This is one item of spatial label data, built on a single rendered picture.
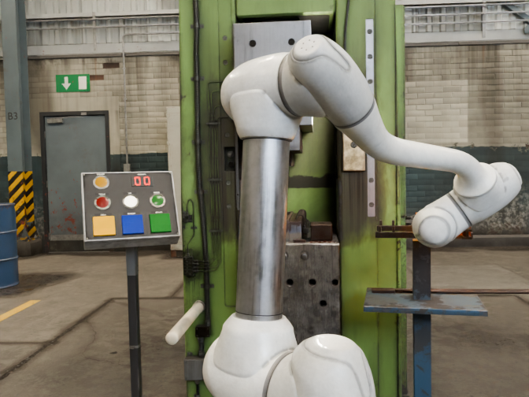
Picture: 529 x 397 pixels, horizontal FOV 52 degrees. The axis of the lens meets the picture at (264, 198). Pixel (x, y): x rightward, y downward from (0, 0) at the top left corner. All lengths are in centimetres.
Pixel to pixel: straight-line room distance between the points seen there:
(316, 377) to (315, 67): 56
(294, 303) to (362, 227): 44
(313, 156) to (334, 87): 157
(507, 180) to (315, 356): 69
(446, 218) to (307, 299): 87
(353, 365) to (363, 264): 130
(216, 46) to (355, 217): 91
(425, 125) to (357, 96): 729
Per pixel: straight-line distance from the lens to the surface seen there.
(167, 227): 204
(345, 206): 227
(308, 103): 107
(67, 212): 886
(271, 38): 218
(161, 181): 214
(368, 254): 229
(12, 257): 650
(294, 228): 213
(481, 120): 857
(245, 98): 113
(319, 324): 214
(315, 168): 260
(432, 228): 139
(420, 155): 126
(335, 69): 103
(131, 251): 216
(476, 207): 143
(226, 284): 234
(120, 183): 211
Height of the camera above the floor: 120
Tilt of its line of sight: 3 degrees down
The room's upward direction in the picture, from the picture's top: 1 degrees counter-clockwise
